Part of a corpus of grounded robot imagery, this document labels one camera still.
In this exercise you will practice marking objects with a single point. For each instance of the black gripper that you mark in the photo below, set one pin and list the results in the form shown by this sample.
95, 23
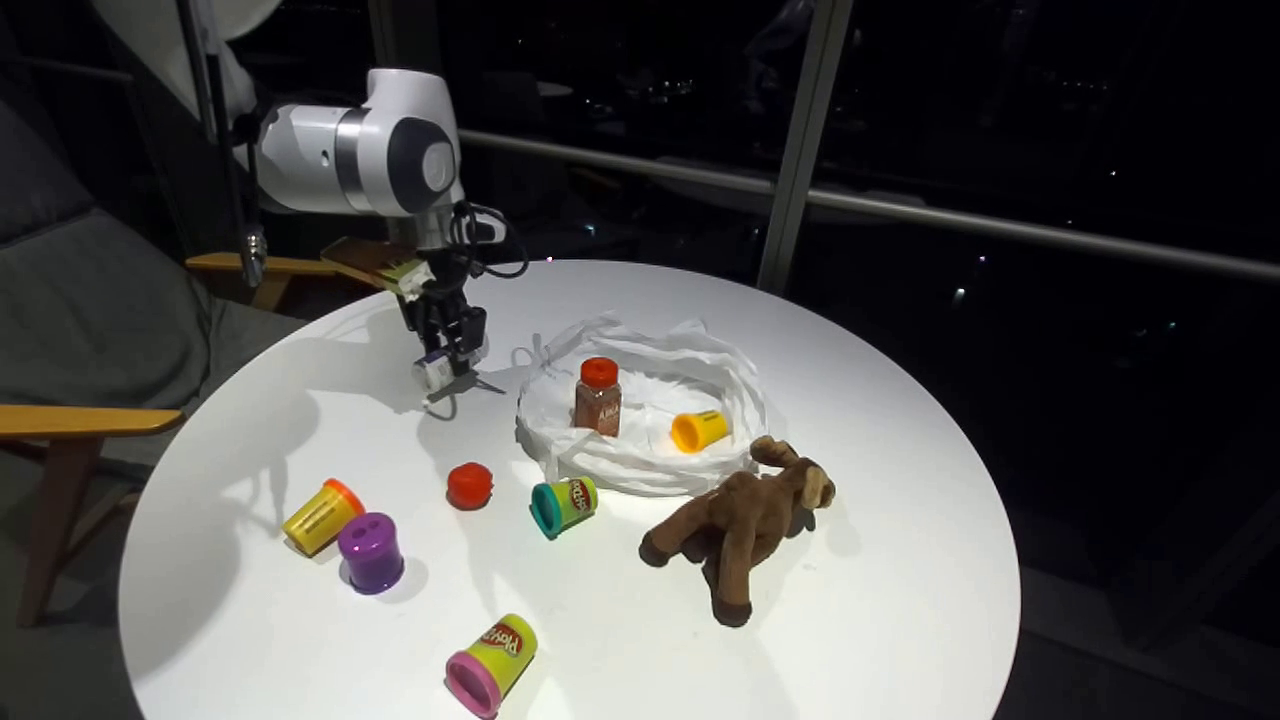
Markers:
445, 322

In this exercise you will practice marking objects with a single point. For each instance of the small red lid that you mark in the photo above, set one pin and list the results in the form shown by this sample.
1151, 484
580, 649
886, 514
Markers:
469, 484

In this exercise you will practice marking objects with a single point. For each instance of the red lid spice jar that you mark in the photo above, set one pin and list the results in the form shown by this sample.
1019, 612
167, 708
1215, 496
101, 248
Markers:
596, 398

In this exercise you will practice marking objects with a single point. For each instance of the teal lid play-doh tub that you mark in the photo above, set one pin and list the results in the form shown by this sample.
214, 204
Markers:
561, 507

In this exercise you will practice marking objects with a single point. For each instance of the purple lid play-doh tub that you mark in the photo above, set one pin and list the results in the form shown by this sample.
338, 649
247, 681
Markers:
369, 554

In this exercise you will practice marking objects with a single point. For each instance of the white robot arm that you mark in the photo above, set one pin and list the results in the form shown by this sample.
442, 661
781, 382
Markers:
392, 158

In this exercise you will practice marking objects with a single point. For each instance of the orange lid yellow tub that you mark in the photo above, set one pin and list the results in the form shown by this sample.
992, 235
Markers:
323, 517

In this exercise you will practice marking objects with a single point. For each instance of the clear plastic bag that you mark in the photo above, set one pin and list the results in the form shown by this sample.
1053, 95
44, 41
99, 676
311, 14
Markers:
660, 378

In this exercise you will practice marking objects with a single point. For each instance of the small yellow tub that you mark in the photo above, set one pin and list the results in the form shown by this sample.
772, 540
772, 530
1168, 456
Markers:
698, 430

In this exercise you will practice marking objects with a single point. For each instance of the pink lid play-doh tub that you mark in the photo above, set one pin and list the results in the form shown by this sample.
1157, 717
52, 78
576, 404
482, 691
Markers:
491, 666

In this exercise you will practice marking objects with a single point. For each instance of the brown plush toy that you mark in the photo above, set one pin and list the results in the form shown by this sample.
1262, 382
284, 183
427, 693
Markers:
742, 522

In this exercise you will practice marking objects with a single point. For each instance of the wooden chair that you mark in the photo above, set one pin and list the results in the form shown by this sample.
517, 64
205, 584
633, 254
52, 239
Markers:
71, 439

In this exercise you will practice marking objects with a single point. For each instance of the metal window railing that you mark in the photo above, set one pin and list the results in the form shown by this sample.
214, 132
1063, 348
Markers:
788, 187

